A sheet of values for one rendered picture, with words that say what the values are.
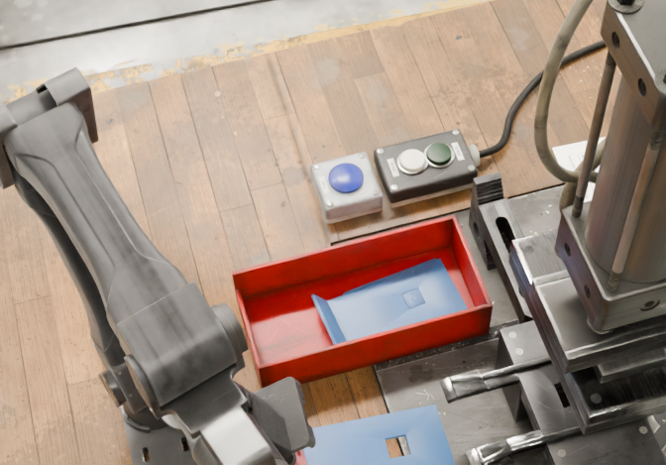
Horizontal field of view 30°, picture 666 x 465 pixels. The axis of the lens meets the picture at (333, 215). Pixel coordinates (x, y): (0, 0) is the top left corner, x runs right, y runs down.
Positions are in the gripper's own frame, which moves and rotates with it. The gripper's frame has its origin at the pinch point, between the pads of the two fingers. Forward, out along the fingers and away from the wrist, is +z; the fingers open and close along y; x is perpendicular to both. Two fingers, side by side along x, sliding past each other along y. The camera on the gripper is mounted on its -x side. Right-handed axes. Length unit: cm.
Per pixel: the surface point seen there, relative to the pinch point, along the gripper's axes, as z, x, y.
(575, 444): 12.9, -4.2, 22.4
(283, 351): 10.8, 16.7, -2.7
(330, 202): 12.1, 32.3, 6.6
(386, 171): 15.2, 35.0, 13.2
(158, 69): 92, 139, -45
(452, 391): 9.2, 4.1, 13.7
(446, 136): 18.5, 37.9, 20.6
